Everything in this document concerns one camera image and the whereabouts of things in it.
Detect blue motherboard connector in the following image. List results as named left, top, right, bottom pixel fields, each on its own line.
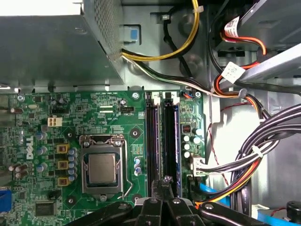
left=0, top=189, right=12, bottom=215

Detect orange yellow wires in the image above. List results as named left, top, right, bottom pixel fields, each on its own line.
left=194, top=157, right=262, bottom=209

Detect white four pin connector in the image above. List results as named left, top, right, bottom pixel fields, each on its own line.
left=47, top=115, right=63, bottom=128

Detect grey power supply unit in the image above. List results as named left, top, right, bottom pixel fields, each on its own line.
left=0, top=0, right=127, bottom=93

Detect white green black wires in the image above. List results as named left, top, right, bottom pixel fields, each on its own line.
left=122, top=56, right=216, bottom=96

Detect black cable bundle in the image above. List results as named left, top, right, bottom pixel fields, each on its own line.
left=192, top=103, right=301, bottom=205

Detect yellow black power wires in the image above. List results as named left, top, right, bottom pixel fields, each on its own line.
left=121, top=0, right=202, bottom=78

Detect thin black cable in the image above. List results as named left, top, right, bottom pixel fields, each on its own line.
left=207, top=0, right=232, bottom=78

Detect black open PC case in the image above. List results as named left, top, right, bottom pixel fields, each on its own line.
left=0, top=0, right=301, bottom=226

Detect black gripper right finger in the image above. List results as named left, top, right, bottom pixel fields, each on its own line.
left=163, top=175, right=271, bottom=226

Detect white wired board connector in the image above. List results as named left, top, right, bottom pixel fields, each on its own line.
left=192, top=156, right=207, bottom=177

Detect black RAM slot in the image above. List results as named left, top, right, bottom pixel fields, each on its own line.
left=146, top=92, right=155, bottom=197
left=163, top=93, right=176, bottom=182

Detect black round case speaker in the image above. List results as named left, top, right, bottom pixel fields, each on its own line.
left=285, top=200, right=301, bottom=216

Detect green motherboard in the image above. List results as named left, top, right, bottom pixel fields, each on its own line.
left=0, top=90, right=205, bottom=226

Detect red orange labelled wires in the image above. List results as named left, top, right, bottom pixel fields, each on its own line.
left=213, top=17, right=271, bottom=122

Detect blue power supply tab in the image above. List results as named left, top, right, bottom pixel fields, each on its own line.
left=119, top=24, right=140, bottom=43

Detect metal socket cover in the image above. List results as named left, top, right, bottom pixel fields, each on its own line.
left=81, top=142, right=124, bottom=189

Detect black square chip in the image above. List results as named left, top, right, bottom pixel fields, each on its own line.
left=35, top=201, right=57, bottom=216

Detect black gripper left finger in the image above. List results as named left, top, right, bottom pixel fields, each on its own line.
left=70, top=180, right=163, bottom=226

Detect black CPU socket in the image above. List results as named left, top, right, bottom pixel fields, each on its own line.
left=79, top=134, right=125, bottom=196

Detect light blue flat cable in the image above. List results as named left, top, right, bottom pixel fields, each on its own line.
left=199, top=182, right=301, bottom=226

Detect grey metal drive cage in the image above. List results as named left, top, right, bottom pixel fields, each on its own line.
left=216, top=0, right=301, bottom=90

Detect silver CPU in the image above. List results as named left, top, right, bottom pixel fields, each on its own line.
left=88, top=153, right=116, bottom=184

